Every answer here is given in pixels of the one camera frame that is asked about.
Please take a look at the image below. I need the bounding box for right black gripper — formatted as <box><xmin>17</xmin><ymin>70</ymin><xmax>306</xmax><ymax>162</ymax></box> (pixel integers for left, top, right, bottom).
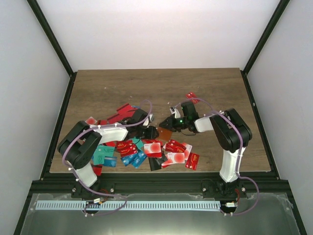
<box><xmin>159</xmin><ymin>115</ymin><xmax>189</xmax><ymax>133</ymax></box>

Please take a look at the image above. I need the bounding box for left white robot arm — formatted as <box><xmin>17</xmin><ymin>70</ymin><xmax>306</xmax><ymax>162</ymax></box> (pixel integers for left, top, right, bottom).
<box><xmin>57</xmin><ymin>109</ymin><xmax>153</xmax><ymax>198</ymax></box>

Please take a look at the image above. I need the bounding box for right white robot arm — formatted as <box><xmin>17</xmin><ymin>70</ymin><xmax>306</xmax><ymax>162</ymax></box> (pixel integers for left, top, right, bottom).
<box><xmin>159</xmin><ymin>101</ymin><xmax>252</xmax><ymax>197</ymax></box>

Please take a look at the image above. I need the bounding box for red gold VIP card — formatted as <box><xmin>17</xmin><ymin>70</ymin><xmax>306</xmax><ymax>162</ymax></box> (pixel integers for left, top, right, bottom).
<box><xmin>115</xmin><ymin>140</ymin><xmax>137</xmax><ymax>157</ymax></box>

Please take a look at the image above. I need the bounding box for lone red card far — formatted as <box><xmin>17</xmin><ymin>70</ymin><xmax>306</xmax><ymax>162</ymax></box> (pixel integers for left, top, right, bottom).
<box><xmin>185</xmin><ymin>92</ymin><xmax>199</xmax><ymax>104</ymax></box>

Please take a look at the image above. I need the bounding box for blue VIP card lower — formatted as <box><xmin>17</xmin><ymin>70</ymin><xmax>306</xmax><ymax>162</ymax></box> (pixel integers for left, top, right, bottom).
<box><xmin>121</xmin><ymin>151</ymin><xmax>147</xmax><ymax>168</ymax></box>

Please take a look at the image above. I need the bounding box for white red circle card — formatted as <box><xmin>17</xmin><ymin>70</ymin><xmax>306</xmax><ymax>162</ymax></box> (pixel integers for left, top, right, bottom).
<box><xmin>161</xmin><ymin>143</ymin><xmax>192</xmax><ymax>168</ymax></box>

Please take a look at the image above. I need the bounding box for red VIP card right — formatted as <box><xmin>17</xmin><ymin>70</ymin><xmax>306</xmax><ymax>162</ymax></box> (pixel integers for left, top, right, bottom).
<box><xmin>185</xmin><ymin>152</ymin><xmax>200</xmax><ymax>170</ymax></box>

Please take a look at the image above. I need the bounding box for teal card left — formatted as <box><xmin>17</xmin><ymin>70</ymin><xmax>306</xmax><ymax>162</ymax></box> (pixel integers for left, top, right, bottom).
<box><xmin>92</xmin><ymin>145</ymin><xmax>115</xmax><ymax>165</ymax></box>

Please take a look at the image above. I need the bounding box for white red card left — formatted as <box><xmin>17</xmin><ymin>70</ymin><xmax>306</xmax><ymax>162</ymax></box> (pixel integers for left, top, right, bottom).
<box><xmin>85</xmin><ymin>117</ymin><xmax>97</xmax><ymax>125</ymax></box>

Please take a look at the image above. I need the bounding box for light blue slotted strip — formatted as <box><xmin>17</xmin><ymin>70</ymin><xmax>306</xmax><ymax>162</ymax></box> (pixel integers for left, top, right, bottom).
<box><xmin>35</xmin><ymin>200</ymin><xmax>221</xmax><ymax>212</ymax></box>

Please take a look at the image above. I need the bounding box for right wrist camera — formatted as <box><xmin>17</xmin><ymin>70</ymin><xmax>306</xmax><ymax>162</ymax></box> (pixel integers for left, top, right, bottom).
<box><xmin>170</xmin><ymin>107</ymin><xmax>181</xmax><ymax>119</ymax></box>

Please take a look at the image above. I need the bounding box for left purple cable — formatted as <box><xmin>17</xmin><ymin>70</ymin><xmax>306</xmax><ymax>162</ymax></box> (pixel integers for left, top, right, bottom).
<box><xmin>62</xmin><ymin>99</ymin><xmax>154</xmax><ymax>217</ymax></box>

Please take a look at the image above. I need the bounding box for purple cable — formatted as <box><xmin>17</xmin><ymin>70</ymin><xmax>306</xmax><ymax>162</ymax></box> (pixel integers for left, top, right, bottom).
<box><xmin>171</xmin><ymin>97</ymin><xmax>260</xmax><ymax>217</ymax></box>
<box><xmin>62</xmin><ymin>99</ymin><xmax>154</xmax><ymax>217</ymax></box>

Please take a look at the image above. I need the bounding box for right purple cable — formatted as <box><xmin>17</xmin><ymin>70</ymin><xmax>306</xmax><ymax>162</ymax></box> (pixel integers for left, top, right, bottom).
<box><xmin>171</xmin><ymin>97</ymin><xmax>260</xmax><ymax>217</ymax></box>

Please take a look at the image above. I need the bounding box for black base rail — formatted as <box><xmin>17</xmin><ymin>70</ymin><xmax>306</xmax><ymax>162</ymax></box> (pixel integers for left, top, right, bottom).
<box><xmin>29</xmin><ymin>172</ymin><xmax>292</xmax><ymax>199</ymax></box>

